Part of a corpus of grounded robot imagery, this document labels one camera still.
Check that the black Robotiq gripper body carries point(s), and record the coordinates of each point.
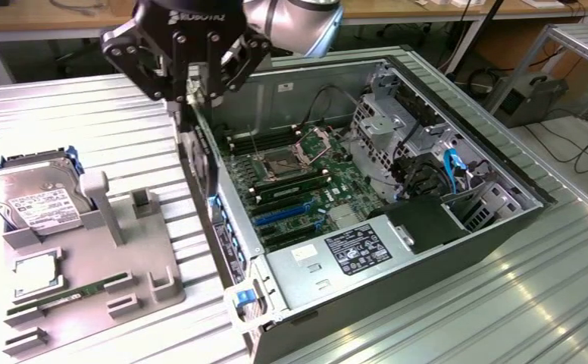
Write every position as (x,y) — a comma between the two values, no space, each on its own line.
(188,15)

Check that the black graphics card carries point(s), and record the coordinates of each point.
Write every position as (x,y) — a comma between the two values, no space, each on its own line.
(197,159)

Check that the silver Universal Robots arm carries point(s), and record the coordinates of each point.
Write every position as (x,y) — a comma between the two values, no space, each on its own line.
(293,26)

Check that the thin metal locking lever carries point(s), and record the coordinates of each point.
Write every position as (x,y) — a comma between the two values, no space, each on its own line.
(256,144)

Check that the metal socket cover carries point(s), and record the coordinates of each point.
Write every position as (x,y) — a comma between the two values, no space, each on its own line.
(317,139)

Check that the CPU socket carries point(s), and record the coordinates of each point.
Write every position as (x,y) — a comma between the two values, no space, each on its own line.
(284,163)

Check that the metal drive cage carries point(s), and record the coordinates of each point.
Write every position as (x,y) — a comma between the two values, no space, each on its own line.
(389,121)

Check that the installed green RAM stick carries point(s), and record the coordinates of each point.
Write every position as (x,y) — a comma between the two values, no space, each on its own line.
(291,189)

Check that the long wooden desk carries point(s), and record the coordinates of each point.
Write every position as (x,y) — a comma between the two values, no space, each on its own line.
(425,9)

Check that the green motherboard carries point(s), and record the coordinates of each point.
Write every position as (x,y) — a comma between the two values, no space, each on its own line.
(324,186)

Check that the hard disk with blue caddy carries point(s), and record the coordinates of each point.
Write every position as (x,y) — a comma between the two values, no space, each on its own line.
(30,193)

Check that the blue expansion slot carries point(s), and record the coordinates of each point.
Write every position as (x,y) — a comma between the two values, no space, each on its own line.
(284,213)

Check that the silver chipset heatsink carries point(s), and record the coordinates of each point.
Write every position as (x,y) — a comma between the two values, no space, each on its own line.
(345,214)

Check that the grey parts rack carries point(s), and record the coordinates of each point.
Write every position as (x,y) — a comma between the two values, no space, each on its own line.
(96,265)

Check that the black plastic shroud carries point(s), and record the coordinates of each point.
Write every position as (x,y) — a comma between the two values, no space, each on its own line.
(415,223)

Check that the grey box device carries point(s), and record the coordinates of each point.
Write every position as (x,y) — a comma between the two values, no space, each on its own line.
(531,98)

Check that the grey power supply unit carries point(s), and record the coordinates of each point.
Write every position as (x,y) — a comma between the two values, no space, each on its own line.
(335,265)

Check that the silver CPU chip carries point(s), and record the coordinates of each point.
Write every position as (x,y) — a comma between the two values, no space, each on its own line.
(34,277)

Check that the metal disk bay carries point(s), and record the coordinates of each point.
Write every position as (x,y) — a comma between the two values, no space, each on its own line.
(485,208)

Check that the loose green RAM stick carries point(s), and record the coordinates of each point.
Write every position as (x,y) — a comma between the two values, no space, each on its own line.
(72,295)

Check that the blue case latch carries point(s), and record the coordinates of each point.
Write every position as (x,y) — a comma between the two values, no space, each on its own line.
(243,297)

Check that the metal slat side table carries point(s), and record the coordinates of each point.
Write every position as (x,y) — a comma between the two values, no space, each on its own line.
(581,45)

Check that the open black PC case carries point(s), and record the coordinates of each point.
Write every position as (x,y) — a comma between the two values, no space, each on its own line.
(375,295)

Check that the wooden desk with white frame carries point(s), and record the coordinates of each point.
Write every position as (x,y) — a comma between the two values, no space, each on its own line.
(46,15)

